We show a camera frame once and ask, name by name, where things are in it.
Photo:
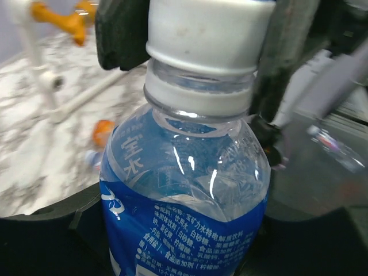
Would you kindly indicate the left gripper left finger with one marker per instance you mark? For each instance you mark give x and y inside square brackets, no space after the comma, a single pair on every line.
[65,238]

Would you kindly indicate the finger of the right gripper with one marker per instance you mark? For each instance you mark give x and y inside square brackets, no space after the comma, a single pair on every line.
[297,30]
[121,31]

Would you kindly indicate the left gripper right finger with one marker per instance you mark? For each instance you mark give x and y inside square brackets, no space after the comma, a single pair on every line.
[332,244]

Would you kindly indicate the purple label water bottle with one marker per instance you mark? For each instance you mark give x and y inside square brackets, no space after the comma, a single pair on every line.
[93,159]

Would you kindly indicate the orange label drink bottle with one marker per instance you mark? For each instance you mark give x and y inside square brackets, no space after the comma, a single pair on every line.
[101,132]

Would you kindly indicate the blue label Pocari bottle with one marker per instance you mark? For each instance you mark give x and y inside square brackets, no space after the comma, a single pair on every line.
[184,181]

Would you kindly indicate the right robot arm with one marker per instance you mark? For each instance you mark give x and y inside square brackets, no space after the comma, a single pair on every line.
[330,72]

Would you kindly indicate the bottle in lower corner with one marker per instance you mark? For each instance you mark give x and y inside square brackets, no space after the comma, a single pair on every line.
[343,154]

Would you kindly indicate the orange tap valve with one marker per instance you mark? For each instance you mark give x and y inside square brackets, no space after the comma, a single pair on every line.
[75,24]

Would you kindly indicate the white PVC pipe frame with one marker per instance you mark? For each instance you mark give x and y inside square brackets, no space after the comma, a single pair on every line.
[47,81]

